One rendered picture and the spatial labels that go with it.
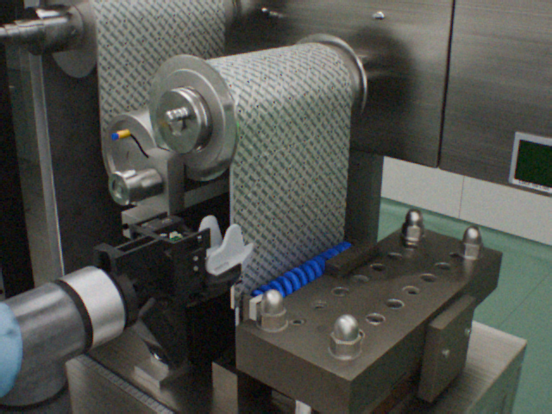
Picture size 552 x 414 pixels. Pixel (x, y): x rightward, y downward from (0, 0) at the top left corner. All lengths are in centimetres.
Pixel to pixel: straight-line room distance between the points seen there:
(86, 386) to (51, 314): 32
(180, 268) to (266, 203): 17
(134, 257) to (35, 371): 14
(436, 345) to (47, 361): 45
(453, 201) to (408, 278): 280
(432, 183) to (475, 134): 279
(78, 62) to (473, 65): 54
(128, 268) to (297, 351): 21
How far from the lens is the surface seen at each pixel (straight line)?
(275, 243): 85
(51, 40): 92
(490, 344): 104
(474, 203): 365
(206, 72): 75
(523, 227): 358
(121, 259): 65
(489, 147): 94
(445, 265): 95
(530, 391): 254
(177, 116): 73
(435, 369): 85
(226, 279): 73
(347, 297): 84
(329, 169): 91
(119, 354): 98
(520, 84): 91
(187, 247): 70
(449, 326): 84
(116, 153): 92
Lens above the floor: 145
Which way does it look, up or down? 22 degrees down
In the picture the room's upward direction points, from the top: 1 degrees clockwise
